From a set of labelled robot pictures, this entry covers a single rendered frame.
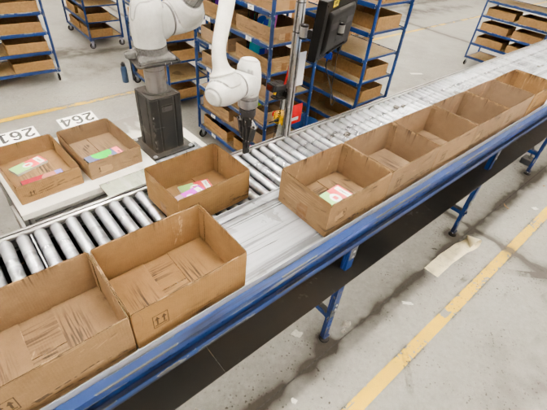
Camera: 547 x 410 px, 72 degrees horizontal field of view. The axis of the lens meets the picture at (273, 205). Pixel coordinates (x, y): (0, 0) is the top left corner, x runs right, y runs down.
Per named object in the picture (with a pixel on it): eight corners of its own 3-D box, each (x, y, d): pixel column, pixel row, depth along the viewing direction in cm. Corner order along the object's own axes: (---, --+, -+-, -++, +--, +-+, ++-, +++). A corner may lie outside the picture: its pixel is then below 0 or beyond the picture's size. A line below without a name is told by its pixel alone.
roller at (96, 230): (91, 215, 177) (89, 207, 173) (141, 287, 148) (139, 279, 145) (80, 219, 174) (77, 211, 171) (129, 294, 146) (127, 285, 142)
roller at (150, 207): (143, 195, 190) (142, 187, 187) (199, 258, 162) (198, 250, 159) (133, 198, 188) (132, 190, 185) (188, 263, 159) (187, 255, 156)
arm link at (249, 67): (245, 86, 167) (226, 96, 159) (247, 50, 157) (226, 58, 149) (265, 93, 163) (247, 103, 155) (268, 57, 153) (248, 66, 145)
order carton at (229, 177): (214, 169, 204) (213, 142, 193) (249, 197, 188) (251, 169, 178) (147, 197, 182) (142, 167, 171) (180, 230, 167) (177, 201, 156)
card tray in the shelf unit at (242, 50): (234, 54, 287) (235, 41, 280) (267, 50, 302) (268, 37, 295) (266, 74, 263) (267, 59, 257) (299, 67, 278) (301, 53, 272)
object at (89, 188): (159, 112, 253) (159, 108, 251) (210, 150, 223) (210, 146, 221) (-13, 161, 198) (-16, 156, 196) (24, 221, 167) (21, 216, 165)
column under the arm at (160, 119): (131, 141, 219) (121, 85, 198) (171, 128, 233) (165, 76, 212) (154, 161, 205) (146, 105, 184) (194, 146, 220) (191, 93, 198)
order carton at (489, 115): (454, 114, 252) (465, 90, 242) (496, 133, 236) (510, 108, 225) (422, 129, 232) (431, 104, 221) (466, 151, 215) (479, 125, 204)
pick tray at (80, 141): (109, 132, 224) (106, 117, 217) (143, 161, 204) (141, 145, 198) (59, 147, 207) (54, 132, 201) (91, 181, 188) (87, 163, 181)
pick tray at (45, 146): (54, 149, 206) (49, 133, 200) (85, 182, 186) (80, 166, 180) (-5, 167, 190) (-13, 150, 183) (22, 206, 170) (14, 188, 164)
